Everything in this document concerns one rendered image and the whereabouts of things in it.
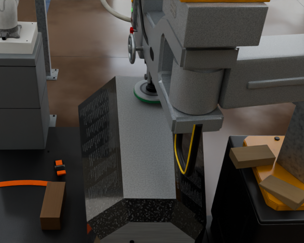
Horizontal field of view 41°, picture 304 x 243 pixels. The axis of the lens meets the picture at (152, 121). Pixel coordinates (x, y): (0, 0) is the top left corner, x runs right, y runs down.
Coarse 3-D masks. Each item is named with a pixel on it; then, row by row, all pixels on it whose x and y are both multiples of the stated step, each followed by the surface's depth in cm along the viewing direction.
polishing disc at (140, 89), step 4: (144, 80) 238; (136, 84) 233; (140, 84) 234; (144, 84) 234; (136, 88) 230; (140, 88) 230; (144, 88) 231; (136, 92) 227; (140, 92) 227; (144, 92) 228; (148, 92) 228; (140, 96) 225; (144, 96) 224; (148, 96) 224; (152, 96) 225; (156, 96) 225; (152, 100) 223; (156, 100) 224
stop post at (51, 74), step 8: (40, 0) 350; (40, 8) 354; (40, 16) 359; (40, 24) 363; (48, 40) 379; (48, 48) 379; (48, 56) 383; (48, 64) 388; (48, 72) 394; (56, 72) 402
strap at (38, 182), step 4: (16, 180) 283; (20, 180) 284; (24, 180) 284; (28, 180) 284; (32, 180) 285; (36, 180) 285; (40, 180) 285; (0, 184) 280; (4, 184) 280; (8, 184) 280; (12, 184) 280; (16, 184) 281; (20, 184) 281; (24, 184) 281; (28, 184) 281; (32, 184) 282; (36, 184) 282; (40, 184) 282; (44, 184) 283
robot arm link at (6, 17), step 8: (0, 0) 253; (8, 0) 255; (0, 8) 255; (8, 8) 256; (16, 8) 267; (0, 16) 257; (8, 16) 259; (16, 16) 265; (0, 24) 261; (8, 24) 262; (16, 24) 268
